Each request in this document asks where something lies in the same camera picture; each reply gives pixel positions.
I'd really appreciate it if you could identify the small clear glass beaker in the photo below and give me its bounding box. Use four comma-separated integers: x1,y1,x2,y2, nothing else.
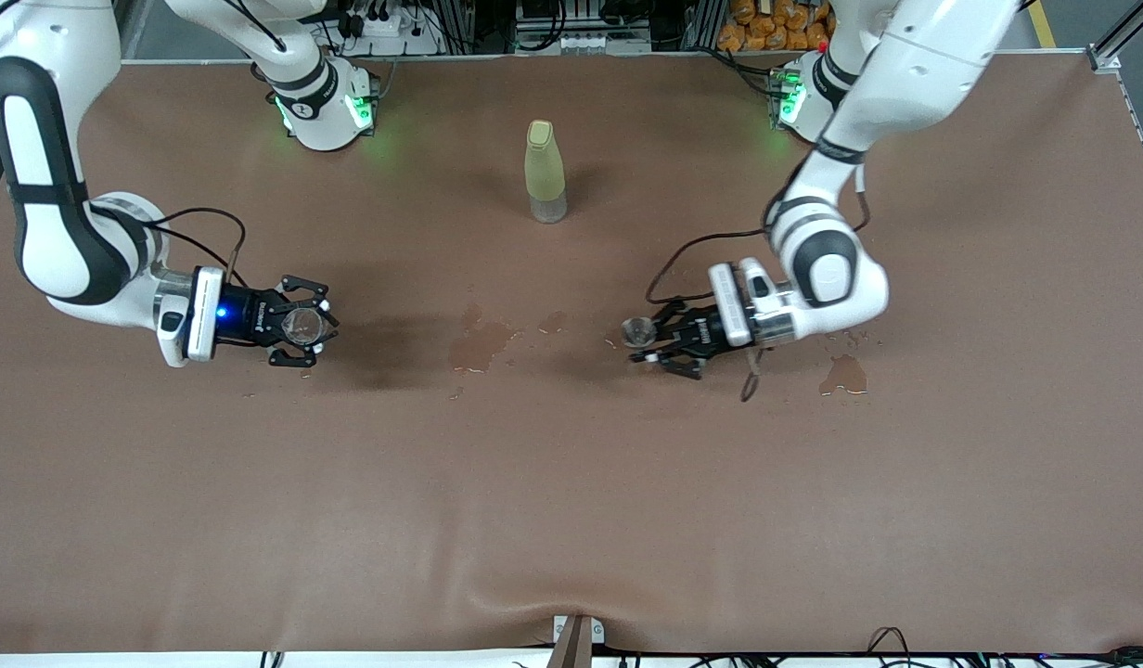
282,308,325,350

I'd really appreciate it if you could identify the brown table mat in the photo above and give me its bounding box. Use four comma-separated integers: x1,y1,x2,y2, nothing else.
0,51,1143,655

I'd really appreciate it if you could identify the pale green bottle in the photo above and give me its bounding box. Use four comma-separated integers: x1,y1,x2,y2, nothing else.
523,119,570,225

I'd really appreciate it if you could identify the white power strip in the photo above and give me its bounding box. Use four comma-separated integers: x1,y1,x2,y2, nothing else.
335,0,443,57

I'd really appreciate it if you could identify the grey electronics box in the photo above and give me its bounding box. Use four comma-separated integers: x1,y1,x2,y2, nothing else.
516,0,651,55

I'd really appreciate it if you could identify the orange snack packets pile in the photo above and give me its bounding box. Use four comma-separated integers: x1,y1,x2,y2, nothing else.
717,0,837,53

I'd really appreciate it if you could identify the aluminium camera mount post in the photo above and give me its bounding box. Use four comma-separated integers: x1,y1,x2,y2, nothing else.
546,614,607,668

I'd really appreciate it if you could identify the aluminium frame strut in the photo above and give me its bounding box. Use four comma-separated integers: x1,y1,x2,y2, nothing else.
1086,0,1143,73

